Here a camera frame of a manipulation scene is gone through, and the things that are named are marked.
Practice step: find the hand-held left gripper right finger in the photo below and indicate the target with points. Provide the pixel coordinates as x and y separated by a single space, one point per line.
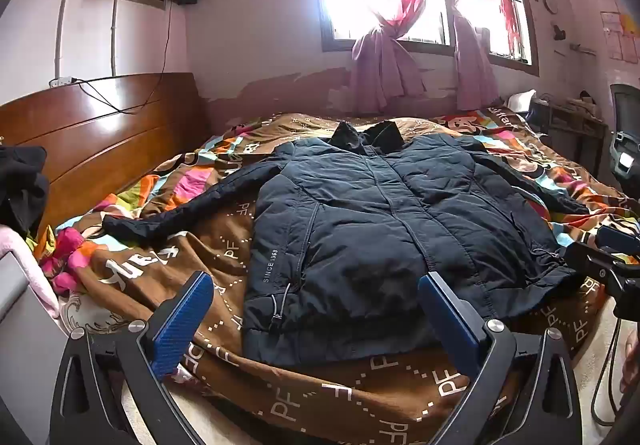
447 325

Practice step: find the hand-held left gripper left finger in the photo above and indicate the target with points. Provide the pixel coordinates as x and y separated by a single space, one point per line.
182 320

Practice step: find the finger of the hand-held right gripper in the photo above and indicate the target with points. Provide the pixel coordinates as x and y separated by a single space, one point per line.
617 236
595 262

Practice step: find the dark navy padded jacket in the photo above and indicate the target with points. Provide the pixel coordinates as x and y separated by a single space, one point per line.
380 235

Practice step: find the person's right forearm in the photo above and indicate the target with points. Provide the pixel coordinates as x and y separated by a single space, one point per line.
632 360

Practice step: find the brown colourful printed blanket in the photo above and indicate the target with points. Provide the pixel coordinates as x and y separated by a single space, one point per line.
210 245

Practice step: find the cream patterned bedsheet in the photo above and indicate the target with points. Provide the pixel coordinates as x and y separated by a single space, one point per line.
100 315

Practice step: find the dark wooden desk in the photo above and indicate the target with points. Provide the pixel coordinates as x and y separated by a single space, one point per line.
575 125

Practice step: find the grey flat panel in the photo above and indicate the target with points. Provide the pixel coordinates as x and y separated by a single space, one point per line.
25 350

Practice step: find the pink cloth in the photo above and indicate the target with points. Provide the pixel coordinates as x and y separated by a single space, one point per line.
30 265

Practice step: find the white pillow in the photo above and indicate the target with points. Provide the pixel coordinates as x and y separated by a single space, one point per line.
520 100

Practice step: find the wooden headboard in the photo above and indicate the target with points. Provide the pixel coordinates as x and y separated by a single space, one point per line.
100 140

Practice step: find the black cloth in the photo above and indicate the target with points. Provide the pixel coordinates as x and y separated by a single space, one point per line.
20 185

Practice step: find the pink curtain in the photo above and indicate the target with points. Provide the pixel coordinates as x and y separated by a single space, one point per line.
470 35
385 15

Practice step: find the white power strip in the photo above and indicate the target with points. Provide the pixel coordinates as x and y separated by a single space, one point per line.
62 81

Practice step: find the window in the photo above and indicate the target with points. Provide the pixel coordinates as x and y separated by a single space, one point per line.
440 20

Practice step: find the white pipe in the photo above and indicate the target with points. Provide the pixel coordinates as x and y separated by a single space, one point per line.
115 35
62 25

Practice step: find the small wall shelf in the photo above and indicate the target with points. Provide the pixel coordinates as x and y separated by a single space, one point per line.
582 48

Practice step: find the wall papers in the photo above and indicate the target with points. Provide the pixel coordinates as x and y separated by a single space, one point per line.
620 32

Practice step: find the round wall clock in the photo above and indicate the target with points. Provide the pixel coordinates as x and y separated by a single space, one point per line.
550 3

